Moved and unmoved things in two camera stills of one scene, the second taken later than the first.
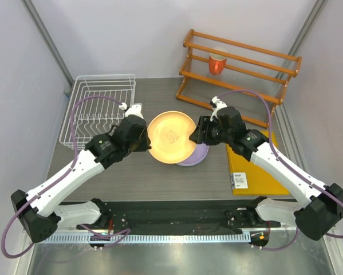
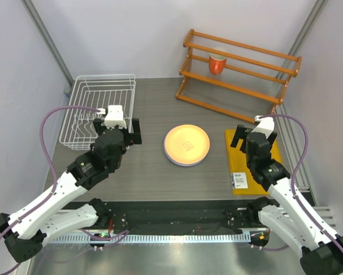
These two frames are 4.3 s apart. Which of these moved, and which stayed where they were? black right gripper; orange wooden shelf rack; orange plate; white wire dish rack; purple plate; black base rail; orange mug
Moved: orange plate; purple plate; black right gripper
Stayed: orange wooden shelf rack; orange mug; white wire dish rack; black base rail
